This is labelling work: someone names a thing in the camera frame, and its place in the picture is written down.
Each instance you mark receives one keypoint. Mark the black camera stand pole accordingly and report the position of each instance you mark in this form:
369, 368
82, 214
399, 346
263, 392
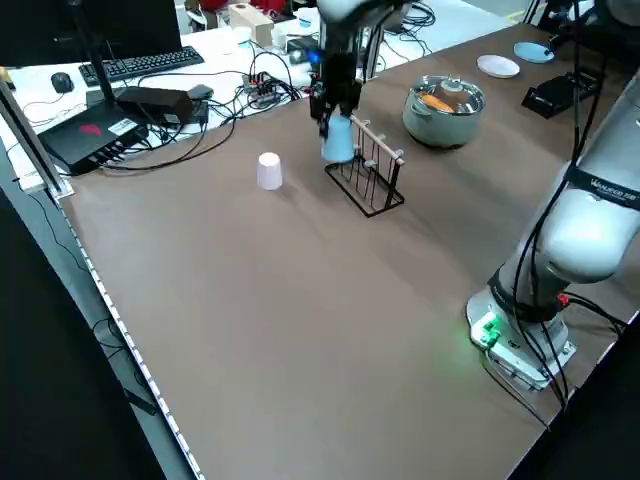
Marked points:
92, 50

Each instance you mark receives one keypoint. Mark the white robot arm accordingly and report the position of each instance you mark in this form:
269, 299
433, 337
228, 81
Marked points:
622, 12
575, 235

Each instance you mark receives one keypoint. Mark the glass pot lid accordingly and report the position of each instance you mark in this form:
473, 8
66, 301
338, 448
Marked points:
465, 100

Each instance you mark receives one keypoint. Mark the black plate drying rack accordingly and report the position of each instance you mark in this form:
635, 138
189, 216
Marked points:
555, 95

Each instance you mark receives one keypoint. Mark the usb hub with red plugs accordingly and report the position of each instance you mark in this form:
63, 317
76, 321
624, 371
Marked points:
262, 90

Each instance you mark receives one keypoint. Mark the pale pink plate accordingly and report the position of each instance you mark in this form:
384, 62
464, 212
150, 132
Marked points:
498, 66

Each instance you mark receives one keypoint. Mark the black computer mouse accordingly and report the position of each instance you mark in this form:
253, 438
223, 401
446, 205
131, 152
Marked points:
62, 82

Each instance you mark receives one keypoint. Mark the white desk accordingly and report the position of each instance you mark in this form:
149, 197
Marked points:
220, 60

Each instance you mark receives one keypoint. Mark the black console with red logo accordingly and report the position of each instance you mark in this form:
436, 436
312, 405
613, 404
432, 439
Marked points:
85, 137

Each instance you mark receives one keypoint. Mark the pale pink cup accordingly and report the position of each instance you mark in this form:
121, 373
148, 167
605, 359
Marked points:
270, 172

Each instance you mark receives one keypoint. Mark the orange carrot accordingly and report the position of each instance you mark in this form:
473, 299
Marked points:
437, 103

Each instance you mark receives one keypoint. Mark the light blue cup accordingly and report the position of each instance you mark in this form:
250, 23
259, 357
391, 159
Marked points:
339, 142

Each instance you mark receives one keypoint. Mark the light blue plate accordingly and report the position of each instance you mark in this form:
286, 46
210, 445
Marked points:
532, 52

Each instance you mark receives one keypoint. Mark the aluminium frame post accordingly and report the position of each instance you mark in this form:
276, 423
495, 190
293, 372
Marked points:
35, 145
372, 55

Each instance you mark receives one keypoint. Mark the black power brick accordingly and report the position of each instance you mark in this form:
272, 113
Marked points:
155, 102

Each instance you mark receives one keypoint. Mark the black keyboard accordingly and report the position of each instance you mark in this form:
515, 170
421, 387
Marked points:
145, 62

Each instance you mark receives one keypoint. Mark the black computer monitor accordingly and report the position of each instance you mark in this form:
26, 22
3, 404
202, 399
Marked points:
125, 25

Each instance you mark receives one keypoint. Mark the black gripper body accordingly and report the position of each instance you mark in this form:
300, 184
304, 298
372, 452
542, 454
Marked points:
335, 80

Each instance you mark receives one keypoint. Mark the grey-green cooking pot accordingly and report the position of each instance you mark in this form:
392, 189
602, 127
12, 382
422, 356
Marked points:
440, 130

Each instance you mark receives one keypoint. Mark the cardboard box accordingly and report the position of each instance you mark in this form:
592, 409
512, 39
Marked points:
252, 22

